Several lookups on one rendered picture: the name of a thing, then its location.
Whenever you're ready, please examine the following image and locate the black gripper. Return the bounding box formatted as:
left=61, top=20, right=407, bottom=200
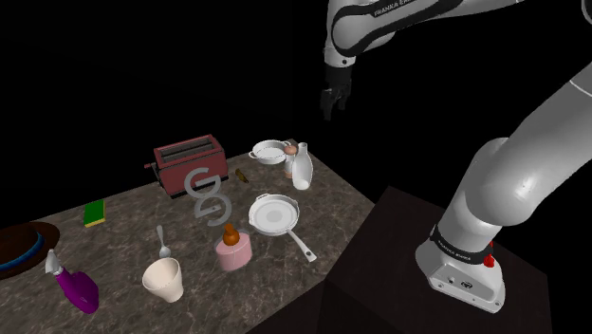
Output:
left=320, top=63, right=354, bottom=122

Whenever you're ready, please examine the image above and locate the white vase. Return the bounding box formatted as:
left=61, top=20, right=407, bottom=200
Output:
left=291, top=141, right=314, bottom=192

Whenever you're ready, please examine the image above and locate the white pepper mill brown knob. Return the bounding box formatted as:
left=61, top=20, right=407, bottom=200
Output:
left=283, top=144, right=299, bottom=179

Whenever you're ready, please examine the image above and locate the white frying pan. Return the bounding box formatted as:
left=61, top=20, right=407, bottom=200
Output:
left=248, top=194, right=319, bottom=264

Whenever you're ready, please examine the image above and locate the red toaster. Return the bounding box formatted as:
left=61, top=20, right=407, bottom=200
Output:
left=143, top=134, right=230, bottom=200

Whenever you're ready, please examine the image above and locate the grey spiral sculpture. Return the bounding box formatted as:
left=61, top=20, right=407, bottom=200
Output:
left=183, top=167, right=232, bottom=228

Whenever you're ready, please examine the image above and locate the pink bottle orange cap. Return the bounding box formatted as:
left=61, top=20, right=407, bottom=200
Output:
left=213, top=223, right=253, bottom=273

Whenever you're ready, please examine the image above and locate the dark robot stand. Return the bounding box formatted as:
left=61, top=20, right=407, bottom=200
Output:
left=317, top=185, right=549, bottom=334

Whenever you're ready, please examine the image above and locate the silver spoon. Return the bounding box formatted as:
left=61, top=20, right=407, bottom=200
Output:
left=156, top=225, right=172, bottom=260

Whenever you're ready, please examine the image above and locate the cream cup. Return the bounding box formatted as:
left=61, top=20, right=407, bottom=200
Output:
left=140, top=257, right=185, bottom=305

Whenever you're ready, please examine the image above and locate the green yellow sponge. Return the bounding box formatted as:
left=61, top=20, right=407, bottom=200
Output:
left=83, top=199, right=106, bottom=229

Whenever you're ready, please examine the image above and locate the purple spray bottle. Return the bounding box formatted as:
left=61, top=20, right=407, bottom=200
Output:
left=45, top=249, right=101, bottom=315

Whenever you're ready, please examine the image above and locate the brown hat blue band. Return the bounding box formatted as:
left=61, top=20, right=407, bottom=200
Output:
left=0, top=221, right=62, bottom=282

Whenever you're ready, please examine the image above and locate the white two-handled pan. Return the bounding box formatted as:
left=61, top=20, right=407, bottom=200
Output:
left=248, top=139, right=292, bottom=166

